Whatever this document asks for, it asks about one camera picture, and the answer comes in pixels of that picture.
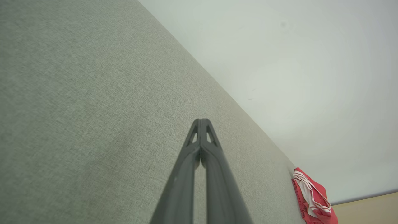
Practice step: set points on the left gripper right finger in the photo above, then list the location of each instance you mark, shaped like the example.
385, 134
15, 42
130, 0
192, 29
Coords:
224, 193

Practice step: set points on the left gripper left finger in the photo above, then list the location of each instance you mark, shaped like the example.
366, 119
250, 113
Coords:
180, 193

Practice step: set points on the red shorts with white stripe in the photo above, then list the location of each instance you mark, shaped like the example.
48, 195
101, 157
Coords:
326, 217

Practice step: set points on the grey fabric sofa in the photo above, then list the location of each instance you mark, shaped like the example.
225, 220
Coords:
77, 93

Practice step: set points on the red shirt with white sleeves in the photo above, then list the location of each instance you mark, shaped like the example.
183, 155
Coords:
314, 189

